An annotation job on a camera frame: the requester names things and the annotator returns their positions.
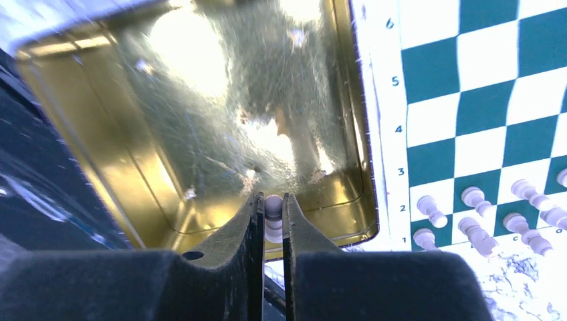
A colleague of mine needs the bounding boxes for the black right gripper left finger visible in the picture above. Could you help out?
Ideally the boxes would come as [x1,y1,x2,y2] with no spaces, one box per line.
[1,193,264,320]

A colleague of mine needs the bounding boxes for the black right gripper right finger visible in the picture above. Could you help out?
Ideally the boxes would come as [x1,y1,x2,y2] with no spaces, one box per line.
[282,194,492,320]

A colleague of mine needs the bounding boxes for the white pawn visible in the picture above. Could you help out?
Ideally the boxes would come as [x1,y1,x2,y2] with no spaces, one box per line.
[417,195,449,229]
[461,186,496,217]
[511,179,554,211]
[264,195,283,244]
[556,169,567,188]

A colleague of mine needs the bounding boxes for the white pawn chess piece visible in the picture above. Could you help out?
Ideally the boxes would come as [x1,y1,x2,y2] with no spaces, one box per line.
[413,228,439,251]

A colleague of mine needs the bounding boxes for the gold tin white pieces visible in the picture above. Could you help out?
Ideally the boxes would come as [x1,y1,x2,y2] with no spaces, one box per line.
[15,1,378,252]

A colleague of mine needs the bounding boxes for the green white chess board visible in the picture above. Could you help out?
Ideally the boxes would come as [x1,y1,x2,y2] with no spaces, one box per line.
[350,0,567,321]

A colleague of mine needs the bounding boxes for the white chess piece on board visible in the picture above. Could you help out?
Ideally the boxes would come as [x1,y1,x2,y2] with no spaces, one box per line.
[540,207,567,230]

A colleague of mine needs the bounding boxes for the white bishop on c1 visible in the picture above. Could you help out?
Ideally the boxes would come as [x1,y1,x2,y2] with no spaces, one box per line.
[503,213,553,256]

